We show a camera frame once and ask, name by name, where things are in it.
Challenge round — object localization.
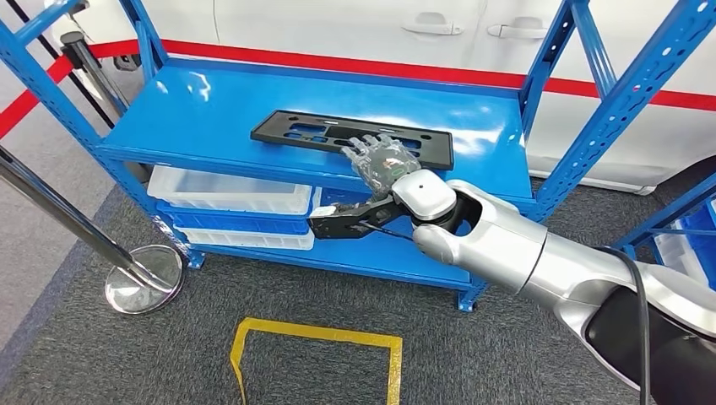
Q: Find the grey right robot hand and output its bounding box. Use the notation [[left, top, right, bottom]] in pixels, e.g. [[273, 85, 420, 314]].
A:
[[341, 133, 421, 199]]

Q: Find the black plastic panel part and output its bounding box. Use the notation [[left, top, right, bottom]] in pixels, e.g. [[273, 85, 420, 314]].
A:
[[250, 109, 455, 171]]

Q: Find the blue metal shelf rack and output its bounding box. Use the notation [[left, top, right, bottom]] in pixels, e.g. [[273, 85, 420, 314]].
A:
[[612, 170, 716, 292], [0, 0, 716, 313]]

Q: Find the red barrier belt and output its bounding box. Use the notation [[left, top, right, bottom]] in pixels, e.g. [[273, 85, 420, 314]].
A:
[[0, 37, 716, 140]]

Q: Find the white car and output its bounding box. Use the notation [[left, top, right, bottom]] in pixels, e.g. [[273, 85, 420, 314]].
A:
[[44, 0, 716, 197]]

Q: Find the translucent white plastic bin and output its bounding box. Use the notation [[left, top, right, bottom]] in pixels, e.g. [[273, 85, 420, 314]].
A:
[[147, 165, 314, 216]]

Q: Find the yellow floor tape square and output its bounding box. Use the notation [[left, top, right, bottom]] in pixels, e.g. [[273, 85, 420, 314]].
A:
[[229, 317, 404, 405]]

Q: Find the blue plastic bin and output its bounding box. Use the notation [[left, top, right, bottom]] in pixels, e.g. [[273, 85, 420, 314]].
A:
[[679, 201, 716, 292]]

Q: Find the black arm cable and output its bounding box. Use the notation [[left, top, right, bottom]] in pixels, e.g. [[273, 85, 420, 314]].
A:
[[595, 246, 653, 405]]

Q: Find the chrome stanchion post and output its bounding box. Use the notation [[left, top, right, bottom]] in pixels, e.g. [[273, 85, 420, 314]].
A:
[[0, 145, 186, 316], [60, 30, 131, 118]]

